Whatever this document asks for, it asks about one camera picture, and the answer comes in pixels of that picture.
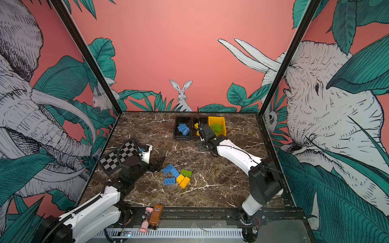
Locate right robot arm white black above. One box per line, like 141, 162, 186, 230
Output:
198, 134, 284, 217

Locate white vent strip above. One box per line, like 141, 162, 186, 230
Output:
106, 228, 243, 239

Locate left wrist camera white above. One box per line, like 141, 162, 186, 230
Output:
140, 144, 153, 164

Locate yellow lego brick long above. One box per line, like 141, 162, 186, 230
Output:
179, 177, 190, 189

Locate blue lego brick diagonal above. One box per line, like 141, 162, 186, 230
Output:
170, 167, 180, 179

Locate blue lego brick front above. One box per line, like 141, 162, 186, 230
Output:
164, 178, 176, 185

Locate checkerboard calibration board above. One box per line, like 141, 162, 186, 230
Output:
99, 139, 140, 176

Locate black bin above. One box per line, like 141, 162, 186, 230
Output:
173, 116, 192, 140
191, 116, 208, 140

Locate blue lego brick angled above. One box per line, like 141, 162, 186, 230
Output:
163, 164, 174, 175

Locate pink bottle on rail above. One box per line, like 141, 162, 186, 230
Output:
138, 207, 154, 233

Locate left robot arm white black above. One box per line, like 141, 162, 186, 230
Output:
32, 156, 165, 243

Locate yellow storage bin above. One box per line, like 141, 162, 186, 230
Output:
208, 116, 227, 136

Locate green lego brick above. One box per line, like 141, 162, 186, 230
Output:
181, 169, 192, 178
211, 123, 223, 134

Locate black front rail frame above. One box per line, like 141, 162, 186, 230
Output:
91, 207, 315, 243

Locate brown bottle on rail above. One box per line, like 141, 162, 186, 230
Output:
149, 204, 164, 230

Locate yellow lego brick small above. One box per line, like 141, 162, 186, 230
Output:
176, 174, 185, 184

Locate blue lego brick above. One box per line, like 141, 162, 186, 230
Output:
164, 178, 176, 185
182, 128, 190, 136
177, 124, 188, 132

